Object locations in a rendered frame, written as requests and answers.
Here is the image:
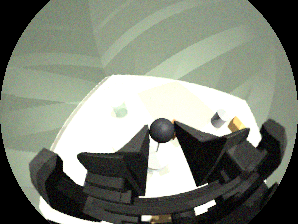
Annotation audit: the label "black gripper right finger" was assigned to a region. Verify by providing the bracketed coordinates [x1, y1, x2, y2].
[173, 121, 251, 186]

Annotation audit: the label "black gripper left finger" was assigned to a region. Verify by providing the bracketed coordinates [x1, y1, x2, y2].
[76, 124, 150, 197]

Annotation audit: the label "grey cylinder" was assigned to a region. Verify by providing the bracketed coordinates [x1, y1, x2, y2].
[110, 131, 133, 151]
[210, 108, 229, 129]

